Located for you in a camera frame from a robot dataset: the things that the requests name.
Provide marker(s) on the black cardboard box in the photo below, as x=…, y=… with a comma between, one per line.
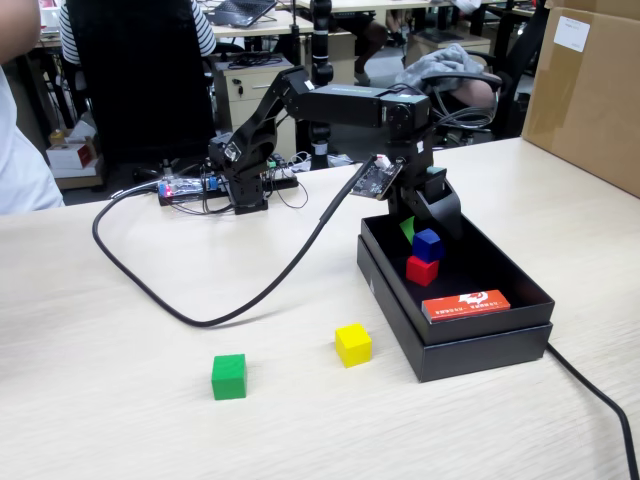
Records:
x=480, y=275

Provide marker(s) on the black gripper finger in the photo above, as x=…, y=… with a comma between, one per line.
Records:
x=407, y=230
x=445, y=210

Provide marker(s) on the orange small carton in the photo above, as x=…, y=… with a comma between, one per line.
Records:
x=465, y=305

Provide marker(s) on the black mesh office chair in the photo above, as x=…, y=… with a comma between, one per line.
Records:
x=140, y=75

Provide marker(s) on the grey crumpled cloth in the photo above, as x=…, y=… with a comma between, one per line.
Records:
x=435, y=70

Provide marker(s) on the person in striped shirt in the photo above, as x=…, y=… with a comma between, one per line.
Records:
x=204, y=35

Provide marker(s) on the bare person forearm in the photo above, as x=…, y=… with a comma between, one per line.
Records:
x=17, y=27

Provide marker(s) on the black chair with armrest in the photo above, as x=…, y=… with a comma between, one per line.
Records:
x=520, y=65

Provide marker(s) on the white and red box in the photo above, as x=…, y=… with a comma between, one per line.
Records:
x=72, y=155

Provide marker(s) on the green wooden cube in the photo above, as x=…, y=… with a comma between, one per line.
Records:
x=229, y=377

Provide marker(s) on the blue wooden cube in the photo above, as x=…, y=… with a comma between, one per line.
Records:
x=429, y=245

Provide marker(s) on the yellow wooden cube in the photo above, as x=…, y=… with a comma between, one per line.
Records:
x=354, y=346

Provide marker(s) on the black laptop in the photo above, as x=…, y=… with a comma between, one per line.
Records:
x=242, y=11

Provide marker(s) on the legs of seated person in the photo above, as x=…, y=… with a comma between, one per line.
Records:
x=372, y=40

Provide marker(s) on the black open box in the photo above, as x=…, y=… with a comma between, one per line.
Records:
x=475, y=357

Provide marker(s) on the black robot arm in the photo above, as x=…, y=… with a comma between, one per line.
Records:
x=340, y=105

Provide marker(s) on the beige drawer cabinet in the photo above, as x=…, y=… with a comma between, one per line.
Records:
x=250, y=100

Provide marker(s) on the person in white shirt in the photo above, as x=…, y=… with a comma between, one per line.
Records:
x=20, y=165

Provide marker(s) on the electronics controller board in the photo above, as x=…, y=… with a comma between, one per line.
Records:
x=185, y=189

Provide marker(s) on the white paper label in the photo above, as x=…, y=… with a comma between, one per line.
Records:
x=571, y=34

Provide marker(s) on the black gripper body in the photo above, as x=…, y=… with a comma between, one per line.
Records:
x=410, y=170

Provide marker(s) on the red wooden cube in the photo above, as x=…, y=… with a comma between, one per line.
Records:
x=422, y=271

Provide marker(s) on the black vertical pole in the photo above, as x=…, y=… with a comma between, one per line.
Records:
x=321, y=45

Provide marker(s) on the camera circuit board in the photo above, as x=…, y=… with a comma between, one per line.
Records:
x=375, y=180

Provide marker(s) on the beige office desk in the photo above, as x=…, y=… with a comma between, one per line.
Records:
x=280, y=25

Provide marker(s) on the large brown cardboard box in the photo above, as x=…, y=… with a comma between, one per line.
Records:
x=590, y=100

